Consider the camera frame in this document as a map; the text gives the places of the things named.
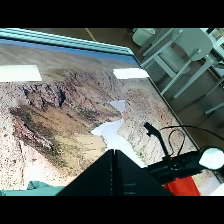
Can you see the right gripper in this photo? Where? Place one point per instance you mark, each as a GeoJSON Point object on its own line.
{"type": "Point", "coordinates": [176, 165]}

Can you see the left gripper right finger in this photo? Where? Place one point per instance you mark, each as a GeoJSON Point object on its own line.
{"type": "Point", "coordinates": [133, 180]}

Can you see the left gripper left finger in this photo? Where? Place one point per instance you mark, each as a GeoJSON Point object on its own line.
{"type": "Point", "coordinates": [96, 180]}

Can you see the green T-shirt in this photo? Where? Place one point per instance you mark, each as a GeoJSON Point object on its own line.
{"type": "Point", "coordinates": [30, 190]}

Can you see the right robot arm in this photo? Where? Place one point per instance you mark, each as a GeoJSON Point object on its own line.
{"type": "Point", "coordinates": [212, 158]}

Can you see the red garment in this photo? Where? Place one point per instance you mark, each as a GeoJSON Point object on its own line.
{"type": "Point", "coordinates": [183, 187]}

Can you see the white chair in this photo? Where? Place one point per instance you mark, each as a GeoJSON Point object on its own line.
{"type": "Point", "coordinates": [186, 50]}
{"type": "Point", "coordinates": [216, 100]}

